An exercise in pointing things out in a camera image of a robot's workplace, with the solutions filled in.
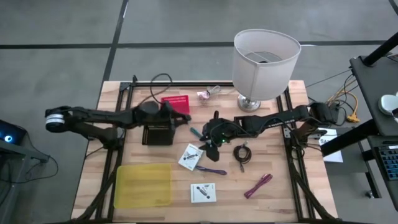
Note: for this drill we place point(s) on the device with blue light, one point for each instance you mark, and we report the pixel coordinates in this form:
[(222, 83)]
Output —
[(11, 132)]

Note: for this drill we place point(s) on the black side workstation cart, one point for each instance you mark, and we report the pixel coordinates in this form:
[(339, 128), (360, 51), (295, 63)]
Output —
[(373, 84)]

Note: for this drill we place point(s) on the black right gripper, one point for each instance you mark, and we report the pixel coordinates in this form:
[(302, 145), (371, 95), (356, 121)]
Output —
[(219, 132)]

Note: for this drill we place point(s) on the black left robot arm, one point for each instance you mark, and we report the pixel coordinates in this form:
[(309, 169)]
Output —
[(93, 113)]

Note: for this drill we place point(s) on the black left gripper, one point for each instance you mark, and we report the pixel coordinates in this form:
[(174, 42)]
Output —
[(177, 119)]

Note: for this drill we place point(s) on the black keyboard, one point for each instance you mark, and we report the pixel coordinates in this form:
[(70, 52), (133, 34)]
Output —
[(390, 161)]

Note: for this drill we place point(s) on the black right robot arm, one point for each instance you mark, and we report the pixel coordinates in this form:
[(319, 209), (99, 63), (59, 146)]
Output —
[(280, 119)]

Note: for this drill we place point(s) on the grey equipment stand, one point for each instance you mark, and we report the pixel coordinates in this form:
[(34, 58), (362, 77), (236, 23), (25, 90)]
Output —
[(18, 152)]

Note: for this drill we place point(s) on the red plastic mesh basket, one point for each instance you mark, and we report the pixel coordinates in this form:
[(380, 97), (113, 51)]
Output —
[(180, 104)]

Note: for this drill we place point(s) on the grey caster wheel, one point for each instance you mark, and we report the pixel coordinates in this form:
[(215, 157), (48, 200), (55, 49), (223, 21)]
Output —
[(370, 194)]

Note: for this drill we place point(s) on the yellow translucent plastic bin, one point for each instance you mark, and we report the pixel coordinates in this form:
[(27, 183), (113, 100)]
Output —
[(143, 186)]

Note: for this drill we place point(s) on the white round device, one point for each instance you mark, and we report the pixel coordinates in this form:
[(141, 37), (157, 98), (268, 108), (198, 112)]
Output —
[(387, 104)]

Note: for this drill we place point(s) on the white printed paper sheet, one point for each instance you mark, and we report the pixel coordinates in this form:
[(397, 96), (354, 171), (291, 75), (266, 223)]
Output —
[(334, 155)]

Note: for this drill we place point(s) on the white printed leaflet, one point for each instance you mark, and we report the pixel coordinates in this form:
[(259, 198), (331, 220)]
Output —
[(190, 157), (203, 193)]

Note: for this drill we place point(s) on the black shallow tray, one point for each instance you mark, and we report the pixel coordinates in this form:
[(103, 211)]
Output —
[(155, 137)]

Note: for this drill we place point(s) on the table lamp with grey shade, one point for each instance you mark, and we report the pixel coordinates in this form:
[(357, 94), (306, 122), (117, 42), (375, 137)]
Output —
[(264, 81)]

